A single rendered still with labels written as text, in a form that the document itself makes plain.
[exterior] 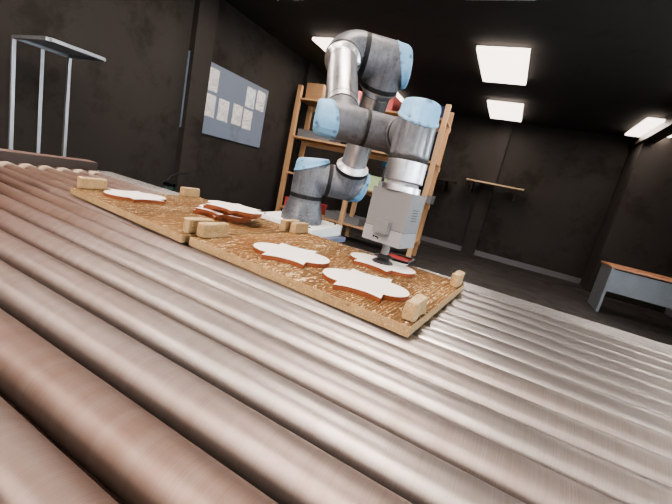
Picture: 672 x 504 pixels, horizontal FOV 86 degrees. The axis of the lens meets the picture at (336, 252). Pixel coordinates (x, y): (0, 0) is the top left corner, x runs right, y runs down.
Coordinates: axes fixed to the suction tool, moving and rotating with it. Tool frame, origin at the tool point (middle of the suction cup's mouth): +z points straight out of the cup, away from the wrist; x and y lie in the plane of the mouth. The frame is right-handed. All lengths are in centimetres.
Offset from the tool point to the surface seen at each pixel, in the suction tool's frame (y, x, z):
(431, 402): 24.5, -32.9, 2.7
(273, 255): -8.4, -22.2, -0.6
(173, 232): -26.9, -28.9, 0.6
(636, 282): 100, 595, 38
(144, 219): -35.9, -29.6, 0.4
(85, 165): -117, -11, 0
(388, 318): 14.6, -24.0, 0.4
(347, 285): 6.1, -21.4, -0.6
